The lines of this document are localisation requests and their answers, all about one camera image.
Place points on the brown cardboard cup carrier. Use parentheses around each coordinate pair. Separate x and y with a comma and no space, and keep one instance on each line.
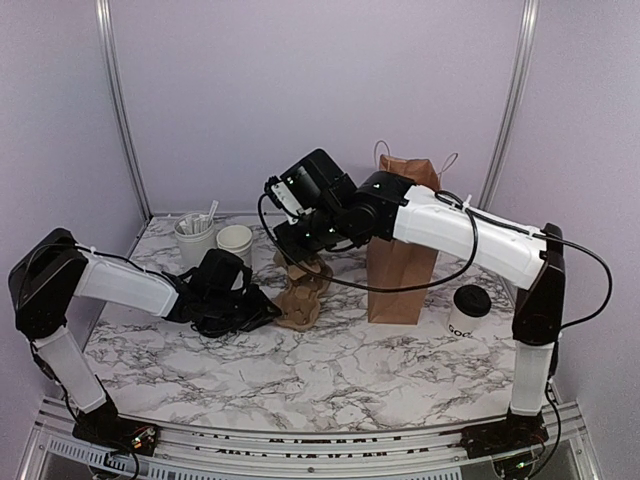
(300,308)

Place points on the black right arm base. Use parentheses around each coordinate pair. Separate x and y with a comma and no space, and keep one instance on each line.
(514,432)

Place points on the brown paper takeout bag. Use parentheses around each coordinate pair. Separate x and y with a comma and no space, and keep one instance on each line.
(397,264)

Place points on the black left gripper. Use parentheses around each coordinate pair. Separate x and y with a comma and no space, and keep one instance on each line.
(258,312)

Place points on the front aluminium frame rail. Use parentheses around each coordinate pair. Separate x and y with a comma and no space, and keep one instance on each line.
(192,452)

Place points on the left rear aluminium post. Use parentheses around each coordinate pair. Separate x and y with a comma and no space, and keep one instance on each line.
(115,87)

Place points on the aluminium post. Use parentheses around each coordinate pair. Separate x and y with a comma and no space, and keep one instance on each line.
(115,87)
(515,94)

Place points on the single white paper cup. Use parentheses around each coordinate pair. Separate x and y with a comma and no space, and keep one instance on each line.
(461,325)

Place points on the white ribbed stirrer canister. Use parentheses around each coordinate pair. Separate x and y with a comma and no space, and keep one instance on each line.
(193,248)

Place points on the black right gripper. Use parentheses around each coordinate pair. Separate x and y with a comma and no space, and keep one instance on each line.
(292,248)

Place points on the white paper cups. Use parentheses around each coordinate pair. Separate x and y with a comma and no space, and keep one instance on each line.
(238,240)

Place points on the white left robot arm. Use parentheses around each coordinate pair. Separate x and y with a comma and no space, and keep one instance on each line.
(59,277)

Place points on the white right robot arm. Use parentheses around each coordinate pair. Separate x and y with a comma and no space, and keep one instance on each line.
(389,206)

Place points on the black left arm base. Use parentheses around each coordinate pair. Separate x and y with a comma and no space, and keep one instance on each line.
(106,427)

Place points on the right rear aluminium post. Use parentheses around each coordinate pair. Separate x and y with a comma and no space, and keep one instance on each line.
(515,94)

